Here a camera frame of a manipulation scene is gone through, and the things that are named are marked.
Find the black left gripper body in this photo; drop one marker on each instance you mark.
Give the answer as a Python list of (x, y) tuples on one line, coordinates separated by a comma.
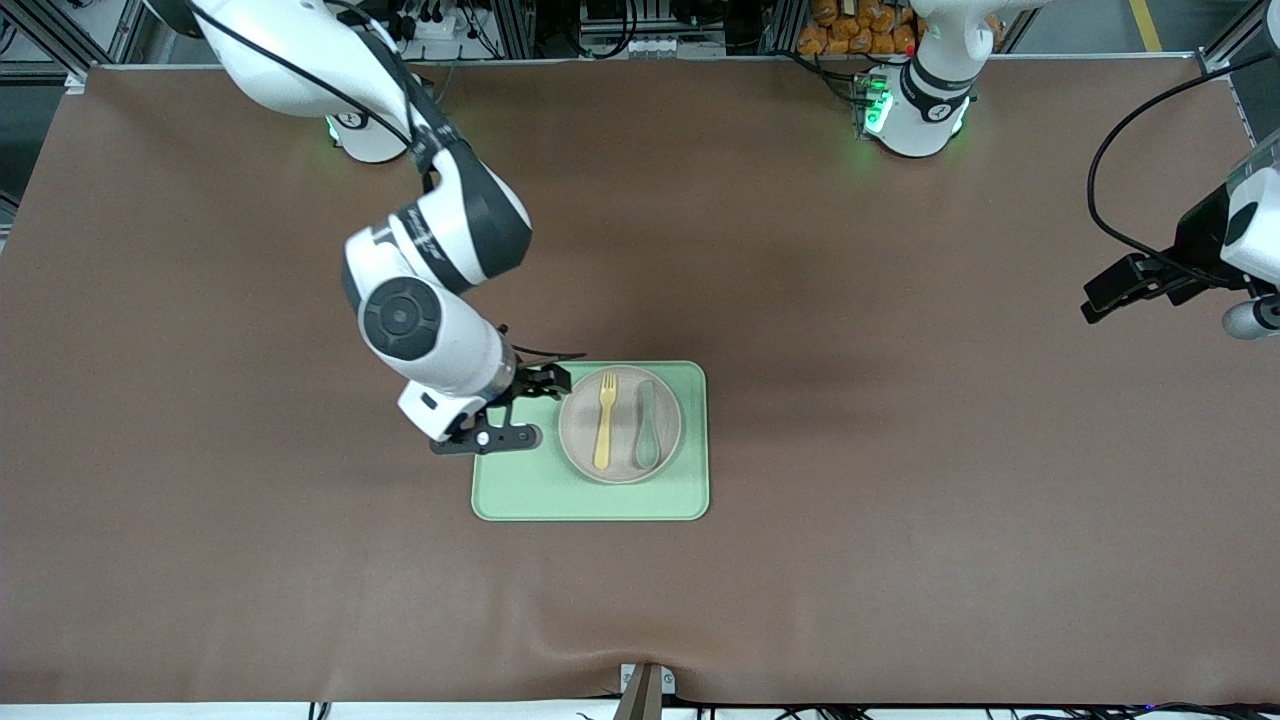
[(1196, 238)]

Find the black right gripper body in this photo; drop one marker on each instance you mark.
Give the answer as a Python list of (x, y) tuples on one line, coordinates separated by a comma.
[(533, 382)]

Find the beige round plate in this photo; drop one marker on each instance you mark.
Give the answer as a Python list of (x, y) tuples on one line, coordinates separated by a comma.
[(627, 400)]

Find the yellow plastic fork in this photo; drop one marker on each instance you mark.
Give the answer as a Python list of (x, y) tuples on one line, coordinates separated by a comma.
[(603, 445)]

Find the green plastic spoon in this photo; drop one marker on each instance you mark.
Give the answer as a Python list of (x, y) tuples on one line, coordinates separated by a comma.
[(647, 452)]

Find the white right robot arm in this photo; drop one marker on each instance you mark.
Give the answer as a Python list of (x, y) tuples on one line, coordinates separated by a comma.
[(460, 220)]

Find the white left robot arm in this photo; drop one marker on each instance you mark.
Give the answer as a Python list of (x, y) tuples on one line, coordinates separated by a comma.
[(930, 110)]

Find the light green rectangular tray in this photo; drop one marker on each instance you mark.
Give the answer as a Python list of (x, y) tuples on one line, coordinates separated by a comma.
[(520, 490)]

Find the brown table mat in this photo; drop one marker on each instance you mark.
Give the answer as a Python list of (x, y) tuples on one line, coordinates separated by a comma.
[(900, 450)]

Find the white connector strip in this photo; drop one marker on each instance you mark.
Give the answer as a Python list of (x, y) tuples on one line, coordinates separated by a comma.
[(655, 46)]

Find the white power strip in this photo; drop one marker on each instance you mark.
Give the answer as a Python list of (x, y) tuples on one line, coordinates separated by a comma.
[(440, 28)]

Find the orange snack packets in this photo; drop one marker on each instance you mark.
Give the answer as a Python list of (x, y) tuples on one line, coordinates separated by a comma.
[(850, 35)]

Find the aluminium extrusion frame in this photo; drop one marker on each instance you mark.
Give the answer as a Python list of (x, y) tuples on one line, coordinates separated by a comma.
[(1215, 62)]

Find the metal table edge bracket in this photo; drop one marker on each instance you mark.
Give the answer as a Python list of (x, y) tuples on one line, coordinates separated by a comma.
[(645, 695)]

